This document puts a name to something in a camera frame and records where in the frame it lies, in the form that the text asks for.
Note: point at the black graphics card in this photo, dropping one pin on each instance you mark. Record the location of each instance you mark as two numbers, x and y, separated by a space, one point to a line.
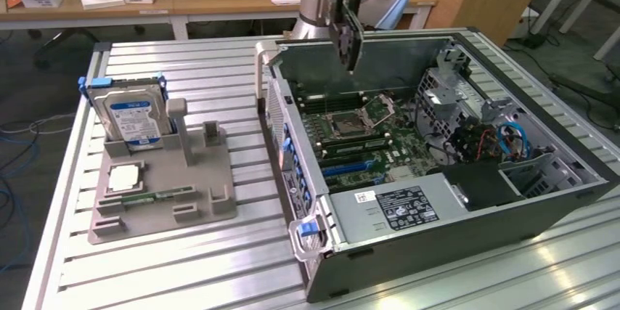
357 45

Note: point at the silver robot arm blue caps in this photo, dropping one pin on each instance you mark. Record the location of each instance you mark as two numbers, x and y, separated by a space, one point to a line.
310 8

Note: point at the blue expansion slot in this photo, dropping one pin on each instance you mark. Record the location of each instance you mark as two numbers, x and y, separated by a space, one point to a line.
346 169

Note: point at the metal socket cover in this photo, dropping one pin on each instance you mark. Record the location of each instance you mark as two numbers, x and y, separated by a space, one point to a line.
378 108

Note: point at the perforated metal disk bay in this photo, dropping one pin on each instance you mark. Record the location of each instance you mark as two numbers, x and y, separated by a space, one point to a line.
437 106

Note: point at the CPU socket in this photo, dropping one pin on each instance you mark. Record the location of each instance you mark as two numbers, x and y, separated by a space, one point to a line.
345 123

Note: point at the black power adapter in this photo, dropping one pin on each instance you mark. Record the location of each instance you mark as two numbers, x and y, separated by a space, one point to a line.
533 40

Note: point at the black RAM stick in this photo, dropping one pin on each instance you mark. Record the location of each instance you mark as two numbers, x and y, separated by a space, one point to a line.
357 146

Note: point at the green motherboard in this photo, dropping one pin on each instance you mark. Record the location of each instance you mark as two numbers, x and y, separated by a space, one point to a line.
407 143

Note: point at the grey power supply unit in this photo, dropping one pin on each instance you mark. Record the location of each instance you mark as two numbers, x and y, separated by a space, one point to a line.
359 215

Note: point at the grey angled disk bay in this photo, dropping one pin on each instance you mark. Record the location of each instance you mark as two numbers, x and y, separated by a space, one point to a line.
547 175

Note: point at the grey plastic parts rack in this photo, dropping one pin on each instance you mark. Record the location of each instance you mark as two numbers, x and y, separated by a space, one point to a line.
161 179

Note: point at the small orange box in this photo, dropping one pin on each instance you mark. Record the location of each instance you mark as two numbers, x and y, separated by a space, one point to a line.
14 1

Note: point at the blue case release latch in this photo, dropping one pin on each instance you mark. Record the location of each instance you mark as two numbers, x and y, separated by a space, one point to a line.
307 232

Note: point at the silver CPU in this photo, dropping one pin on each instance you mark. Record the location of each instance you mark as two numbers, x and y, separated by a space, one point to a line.
122 179

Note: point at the green RAM stick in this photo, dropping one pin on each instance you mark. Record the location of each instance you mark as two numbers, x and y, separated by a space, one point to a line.
141 199

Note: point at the dark grey open PC case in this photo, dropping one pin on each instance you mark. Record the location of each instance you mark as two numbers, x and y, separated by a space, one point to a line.
437 252

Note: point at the hard disk with blue bracket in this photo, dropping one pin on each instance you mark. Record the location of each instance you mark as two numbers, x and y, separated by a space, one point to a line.
129 117

